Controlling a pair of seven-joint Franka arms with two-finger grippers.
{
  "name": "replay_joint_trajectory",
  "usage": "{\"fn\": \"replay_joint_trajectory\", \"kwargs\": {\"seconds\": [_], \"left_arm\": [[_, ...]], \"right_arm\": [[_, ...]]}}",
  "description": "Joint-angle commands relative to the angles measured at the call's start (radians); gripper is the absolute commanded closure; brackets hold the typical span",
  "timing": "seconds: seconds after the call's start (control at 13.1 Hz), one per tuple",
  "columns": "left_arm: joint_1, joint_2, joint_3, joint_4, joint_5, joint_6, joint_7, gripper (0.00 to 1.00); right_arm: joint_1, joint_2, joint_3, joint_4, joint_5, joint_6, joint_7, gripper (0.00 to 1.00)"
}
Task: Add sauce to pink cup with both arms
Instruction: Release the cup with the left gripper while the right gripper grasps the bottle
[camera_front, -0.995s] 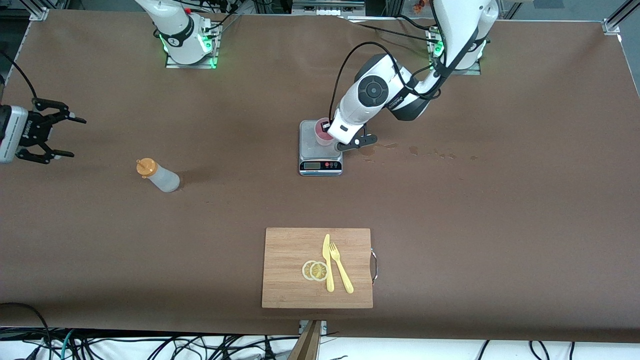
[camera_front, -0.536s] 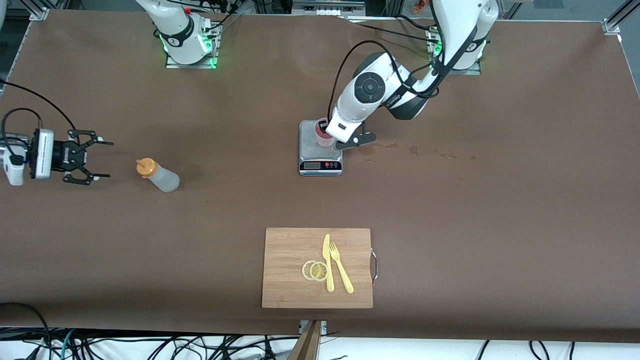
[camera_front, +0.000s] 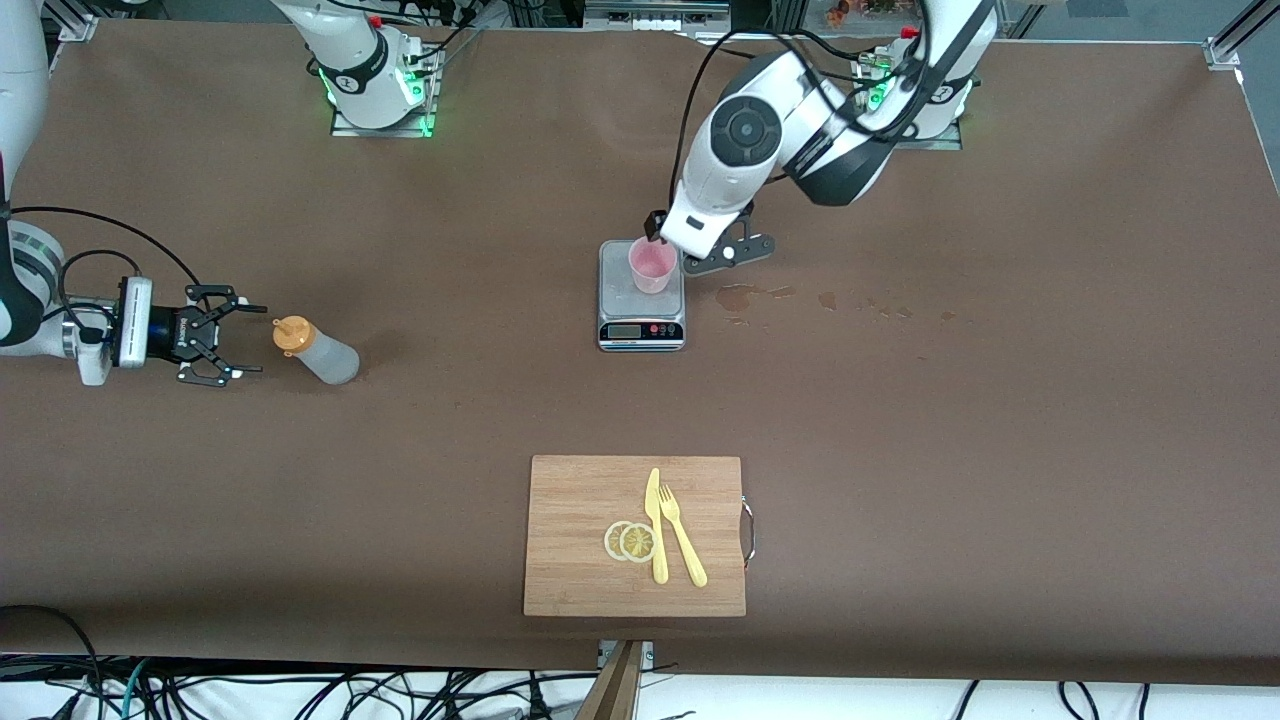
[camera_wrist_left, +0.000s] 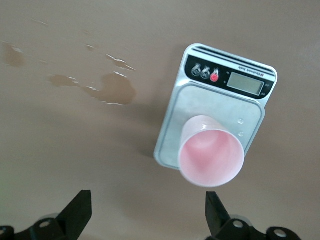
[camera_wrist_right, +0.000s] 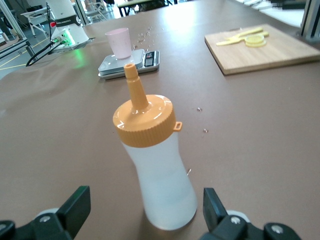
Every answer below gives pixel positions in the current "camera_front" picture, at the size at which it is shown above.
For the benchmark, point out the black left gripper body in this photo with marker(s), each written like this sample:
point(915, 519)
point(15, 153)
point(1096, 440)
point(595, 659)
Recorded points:
point(655, 225)

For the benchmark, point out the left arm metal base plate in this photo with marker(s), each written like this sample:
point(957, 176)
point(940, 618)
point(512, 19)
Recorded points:
point(940, 145)

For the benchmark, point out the yellow plastic knife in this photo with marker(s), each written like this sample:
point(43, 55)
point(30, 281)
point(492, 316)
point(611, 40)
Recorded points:
point(658, 560)

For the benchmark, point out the wooden cutting board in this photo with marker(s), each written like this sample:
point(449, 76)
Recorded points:
point(570, 540)

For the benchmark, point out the white power strip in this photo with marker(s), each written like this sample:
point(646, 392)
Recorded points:
point(655, 20)

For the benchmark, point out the silver digital kitchen scale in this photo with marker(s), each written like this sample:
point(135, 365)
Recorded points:
point(640, 330)

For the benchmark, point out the brown table cover sheet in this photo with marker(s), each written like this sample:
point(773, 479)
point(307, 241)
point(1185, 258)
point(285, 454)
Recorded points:
point(900, 500)

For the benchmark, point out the pink plastic cup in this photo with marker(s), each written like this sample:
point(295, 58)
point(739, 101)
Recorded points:
point(650, 275)

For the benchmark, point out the yellow lemon slice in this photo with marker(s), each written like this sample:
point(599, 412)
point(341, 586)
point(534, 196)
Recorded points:
point(611, 541)
point(637, 543)

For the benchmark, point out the yellow plastic fork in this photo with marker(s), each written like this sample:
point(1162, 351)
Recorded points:
point(690, 560)

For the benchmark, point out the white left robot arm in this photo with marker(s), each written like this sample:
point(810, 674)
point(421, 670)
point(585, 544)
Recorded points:
point(745, 130)

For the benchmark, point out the aluminium frame profile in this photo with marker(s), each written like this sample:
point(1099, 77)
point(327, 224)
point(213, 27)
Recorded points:
point(1225, 48)
point(75, 25)

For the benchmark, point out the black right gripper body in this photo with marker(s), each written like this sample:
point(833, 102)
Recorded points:
point(184, 333)

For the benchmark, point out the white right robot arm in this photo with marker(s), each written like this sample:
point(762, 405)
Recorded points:
point(20, 80)

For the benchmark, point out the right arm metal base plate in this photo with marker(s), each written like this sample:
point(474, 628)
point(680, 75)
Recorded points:
point(385, 132)

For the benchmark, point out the clear sauce bottle orange cap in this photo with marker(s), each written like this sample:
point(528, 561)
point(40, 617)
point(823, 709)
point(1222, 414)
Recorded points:
point(330, 362)

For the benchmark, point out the small metal bracket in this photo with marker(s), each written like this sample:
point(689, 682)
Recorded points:
point(648, 654)

